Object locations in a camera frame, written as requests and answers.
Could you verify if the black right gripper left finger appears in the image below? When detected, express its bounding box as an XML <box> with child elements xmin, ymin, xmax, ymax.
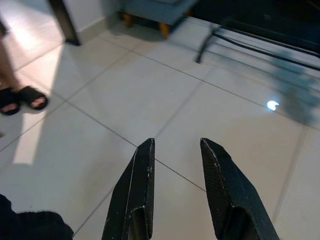
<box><xmin>101</xmin><ymin>137</ymin><xmax>156</xmax><ymax>240</ymax></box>

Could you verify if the person with bare legs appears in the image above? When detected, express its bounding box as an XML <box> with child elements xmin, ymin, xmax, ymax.
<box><xmin>0</xmin><ymin>19</ymin><xmax>48</xmax><ymax>113</ymax></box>

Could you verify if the black printed shirt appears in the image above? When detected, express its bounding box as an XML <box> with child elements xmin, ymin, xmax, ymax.
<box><xmin>0</xmin><ymin>193</ymin><xmax>75</xmax><ymax>240</ymax></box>

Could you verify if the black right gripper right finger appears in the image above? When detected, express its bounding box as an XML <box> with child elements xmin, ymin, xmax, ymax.
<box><xmin>199</xmin><ymin>136</ymin><xmax>281</xmax><ymax>240</ymax></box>

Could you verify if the grey upholstered ottoman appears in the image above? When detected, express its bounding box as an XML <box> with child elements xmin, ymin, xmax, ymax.
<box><xmin>117</xmin><ymin>0</ymin><xmax>203</xmax><ymax>40</ymax></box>

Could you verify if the dark brown wooden table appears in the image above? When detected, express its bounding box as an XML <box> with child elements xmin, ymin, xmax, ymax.
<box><xmin>47</xmin><ymin>0</ymin><xmax>81</xmax><ymax>47</ymax></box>

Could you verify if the black slide sandal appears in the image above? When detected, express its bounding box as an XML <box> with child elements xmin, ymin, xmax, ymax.
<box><xmin>0</xmin><ymin>87</ymin><xmax>22</xmax><ymax>116</ymax></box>
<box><xmin>17</xmin><ymin>86</ymin><xmax>50</xmax><ymax>111</ymax></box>

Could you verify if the black metal clothes rack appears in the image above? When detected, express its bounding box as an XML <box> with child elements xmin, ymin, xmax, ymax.
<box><xmin>193</xmin><ymin>16</ymin><xmax>320</xmax><ymax>70</ymax></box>

